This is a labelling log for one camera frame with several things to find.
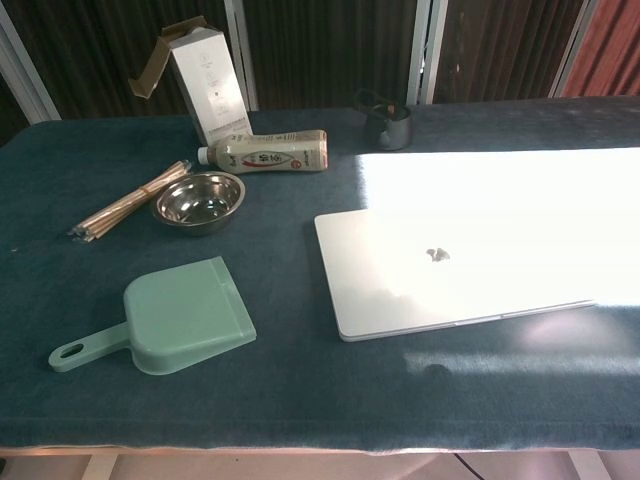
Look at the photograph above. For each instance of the beige labelled drink bottle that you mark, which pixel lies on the beige labelled drink bottle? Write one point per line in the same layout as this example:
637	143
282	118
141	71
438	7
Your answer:
265	156

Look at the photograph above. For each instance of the bundle of bamboo sticks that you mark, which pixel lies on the bundle of bamboo sticks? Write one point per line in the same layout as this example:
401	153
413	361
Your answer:
125	202

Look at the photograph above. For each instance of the silver laptop computer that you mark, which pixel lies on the silver laptop computer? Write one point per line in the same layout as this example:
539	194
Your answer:
360	280

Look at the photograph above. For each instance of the teal felt table cloth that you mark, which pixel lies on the teal felt table cloth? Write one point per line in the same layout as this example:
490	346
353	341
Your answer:
280	390

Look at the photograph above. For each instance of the aluminium frame post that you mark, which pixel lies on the aluminium frame post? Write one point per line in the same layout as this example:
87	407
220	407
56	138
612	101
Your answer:
425	45
572	50
240	50
25	70

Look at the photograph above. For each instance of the white tall carton box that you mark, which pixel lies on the white tall carton box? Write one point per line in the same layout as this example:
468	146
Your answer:
210	85

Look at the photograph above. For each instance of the green plastic dustpan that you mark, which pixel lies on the green plastic dustpan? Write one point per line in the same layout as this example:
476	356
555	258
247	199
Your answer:
190	315

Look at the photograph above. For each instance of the stainless steel bowl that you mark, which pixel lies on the stainless steel bowl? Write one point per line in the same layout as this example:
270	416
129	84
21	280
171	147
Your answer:
199	202

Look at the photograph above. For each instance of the red curtain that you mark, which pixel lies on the red curtain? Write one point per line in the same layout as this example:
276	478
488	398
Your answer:
610	55

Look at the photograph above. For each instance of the white table leg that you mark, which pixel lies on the white table leg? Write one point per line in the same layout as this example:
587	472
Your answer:
590	466
99	466

